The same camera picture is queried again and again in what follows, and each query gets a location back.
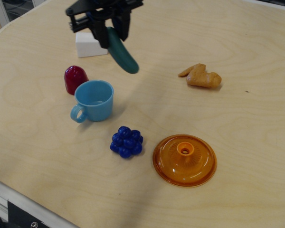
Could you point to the toy fried chicken wing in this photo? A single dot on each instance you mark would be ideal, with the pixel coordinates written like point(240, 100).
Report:
point(197, 75)

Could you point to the dark red toy dome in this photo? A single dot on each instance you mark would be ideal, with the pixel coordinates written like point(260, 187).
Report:
point(74, 76)

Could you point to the white salt shaker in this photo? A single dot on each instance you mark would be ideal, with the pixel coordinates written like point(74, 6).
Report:
point(88, 46)

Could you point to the orange transparent pot lid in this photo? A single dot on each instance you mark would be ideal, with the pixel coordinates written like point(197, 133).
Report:
point(184, 160)

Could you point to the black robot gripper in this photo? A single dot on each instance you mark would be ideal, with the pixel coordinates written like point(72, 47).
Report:
point(94, 13)

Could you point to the blue toy grape bunch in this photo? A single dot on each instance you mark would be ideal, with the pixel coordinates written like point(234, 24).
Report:
point(127, 142)

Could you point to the green toy cucumber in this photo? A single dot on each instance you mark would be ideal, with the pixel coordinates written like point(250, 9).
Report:
point(120, 54)

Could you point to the aluminium table frame rail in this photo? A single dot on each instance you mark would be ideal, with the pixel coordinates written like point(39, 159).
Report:
point(48, 217)

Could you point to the black corner bracket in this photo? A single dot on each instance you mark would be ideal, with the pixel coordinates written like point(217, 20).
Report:
point(19, 218)

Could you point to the light blue plastic cup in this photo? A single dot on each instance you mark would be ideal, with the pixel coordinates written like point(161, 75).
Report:
point(94, 101)

